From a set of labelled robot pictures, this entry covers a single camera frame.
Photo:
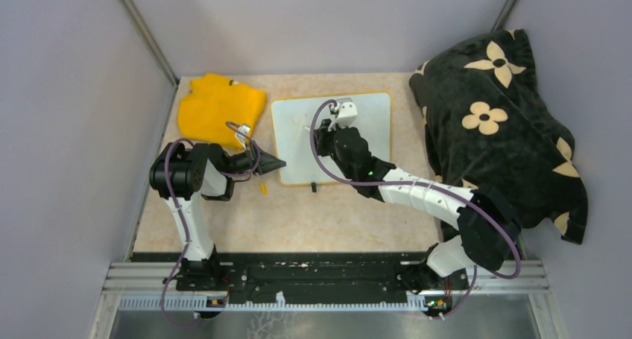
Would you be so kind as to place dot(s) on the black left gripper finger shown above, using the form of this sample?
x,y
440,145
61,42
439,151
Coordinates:
x,y
269,166
264,159

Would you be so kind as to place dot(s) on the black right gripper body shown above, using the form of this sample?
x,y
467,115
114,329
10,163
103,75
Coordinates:
x,y
326,145

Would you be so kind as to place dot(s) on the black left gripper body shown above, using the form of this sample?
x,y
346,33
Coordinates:
x,y
242,162

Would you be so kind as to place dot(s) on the yellow framed whiteboard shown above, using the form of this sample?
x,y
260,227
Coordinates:
x,y
292,119

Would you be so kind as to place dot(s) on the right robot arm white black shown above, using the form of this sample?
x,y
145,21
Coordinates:
x,y
486,225

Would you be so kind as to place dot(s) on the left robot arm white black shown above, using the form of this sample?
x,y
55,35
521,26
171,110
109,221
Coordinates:
x,y
184,177

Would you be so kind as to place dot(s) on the yellow folded cloth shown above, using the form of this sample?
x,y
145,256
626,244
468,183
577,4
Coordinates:
x,y
212,101

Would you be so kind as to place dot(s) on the black floral blanket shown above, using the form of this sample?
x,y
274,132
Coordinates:
x,y
486,124

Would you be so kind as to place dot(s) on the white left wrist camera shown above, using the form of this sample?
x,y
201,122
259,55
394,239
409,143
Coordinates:
x,y
243,136

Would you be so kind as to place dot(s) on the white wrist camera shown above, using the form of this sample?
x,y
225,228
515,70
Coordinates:
x,y
243,136
344,113

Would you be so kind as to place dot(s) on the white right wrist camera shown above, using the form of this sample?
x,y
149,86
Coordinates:
x,y
344,113

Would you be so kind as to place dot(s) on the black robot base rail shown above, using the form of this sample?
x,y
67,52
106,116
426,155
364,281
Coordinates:
x,y
320,279

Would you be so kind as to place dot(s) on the right corner metal post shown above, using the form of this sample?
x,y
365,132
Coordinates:
x,y
504,15

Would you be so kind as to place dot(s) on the corner metal post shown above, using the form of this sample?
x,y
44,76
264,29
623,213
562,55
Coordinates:
x,y
141,26
504,15

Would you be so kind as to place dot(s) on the left corner metal post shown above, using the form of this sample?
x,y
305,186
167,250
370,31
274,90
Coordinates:
x,y
141,26

